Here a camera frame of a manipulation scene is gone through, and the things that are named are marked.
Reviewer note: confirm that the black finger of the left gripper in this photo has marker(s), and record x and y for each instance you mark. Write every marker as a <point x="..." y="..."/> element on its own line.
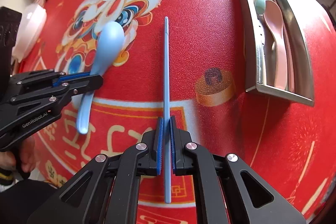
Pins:
<point x="85" y="83"/>

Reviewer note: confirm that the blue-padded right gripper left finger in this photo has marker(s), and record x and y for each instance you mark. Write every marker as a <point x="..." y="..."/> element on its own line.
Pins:
<point x="106" y="189"/>

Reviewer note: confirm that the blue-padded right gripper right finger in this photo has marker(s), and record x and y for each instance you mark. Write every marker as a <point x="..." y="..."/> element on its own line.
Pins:
<point x="227" y="190"/>

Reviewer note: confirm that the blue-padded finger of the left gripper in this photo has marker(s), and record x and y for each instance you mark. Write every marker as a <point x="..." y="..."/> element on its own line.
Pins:
<point x="71" y="78"/>

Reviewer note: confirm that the blue chopstick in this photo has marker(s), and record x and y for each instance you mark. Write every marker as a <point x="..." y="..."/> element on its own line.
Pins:
<point x="166" y="114"/>

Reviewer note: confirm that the green chopstick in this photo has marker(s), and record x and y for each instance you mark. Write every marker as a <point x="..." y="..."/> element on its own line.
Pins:
<point x="290" y="82"/>

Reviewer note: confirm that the person's left hand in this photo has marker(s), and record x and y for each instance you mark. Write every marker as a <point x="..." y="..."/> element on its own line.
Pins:
<point x="27" y="156"/>

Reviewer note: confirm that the light blue plastic spoon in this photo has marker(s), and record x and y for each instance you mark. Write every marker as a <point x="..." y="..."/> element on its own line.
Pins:
<point x="109" y="45"/>

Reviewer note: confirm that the white plastic lidded box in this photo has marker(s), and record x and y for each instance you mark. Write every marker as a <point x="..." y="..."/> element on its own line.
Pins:
<point x="30" y="27"/>

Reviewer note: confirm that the red printed table mat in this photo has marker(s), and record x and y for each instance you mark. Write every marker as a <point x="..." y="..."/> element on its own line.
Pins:
<point x="290" y="145"/>

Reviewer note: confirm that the stainless steel utensil tray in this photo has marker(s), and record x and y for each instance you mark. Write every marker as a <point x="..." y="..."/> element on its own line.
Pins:
<point x="257" y="43"/>

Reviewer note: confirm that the pink plastic spoon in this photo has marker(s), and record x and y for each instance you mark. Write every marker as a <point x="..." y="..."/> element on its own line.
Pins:
<point x="273" y="20"/>

